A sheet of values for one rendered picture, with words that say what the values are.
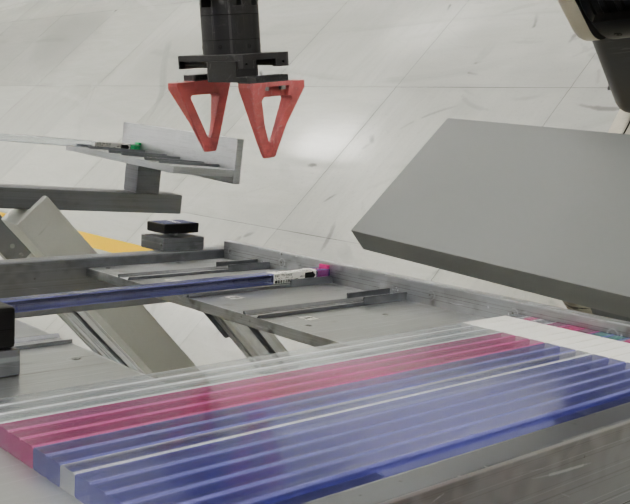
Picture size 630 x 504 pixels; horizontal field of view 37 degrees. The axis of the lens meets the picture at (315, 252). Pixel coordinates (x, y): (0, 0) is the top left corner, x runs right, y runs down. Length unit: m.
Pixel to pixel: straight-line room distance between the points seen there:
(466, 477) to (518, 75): 2.20
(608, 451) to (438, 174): 0.80
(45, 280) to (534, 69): 1.79
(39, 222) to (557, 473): 0.98
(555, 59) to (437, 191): 1.37
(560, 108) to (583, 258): 1.35
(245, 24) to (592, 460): 0.55
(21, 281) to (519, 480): 0.68
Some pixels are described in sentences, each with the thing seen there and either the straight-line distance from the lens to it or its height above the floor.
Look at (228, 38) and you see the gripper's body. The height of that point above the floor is 1.01.
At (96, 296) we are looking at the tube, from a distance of 0.87.
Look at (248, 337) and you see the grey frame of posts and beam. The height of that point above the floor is 0.59.
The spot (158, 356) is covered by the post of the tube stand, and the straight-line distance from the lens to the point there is 1.51.
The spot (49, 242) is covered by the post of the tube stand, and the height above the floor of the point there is 0.78.
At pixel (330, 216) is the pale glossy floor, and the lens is 2.48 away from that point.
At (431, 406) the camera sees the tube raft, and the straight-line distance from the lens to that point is 0.56.
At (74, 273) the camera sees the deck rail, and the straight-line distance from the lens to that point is 1.08.
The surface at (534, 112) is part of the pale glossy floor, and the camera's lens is 2.44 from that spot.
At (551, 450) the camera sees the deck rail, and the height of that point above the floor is 0.92.
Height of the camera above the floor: 1.32
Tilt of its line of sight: 34 degrees down
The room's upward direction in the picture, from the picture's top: 35 degrees counter-clockwise
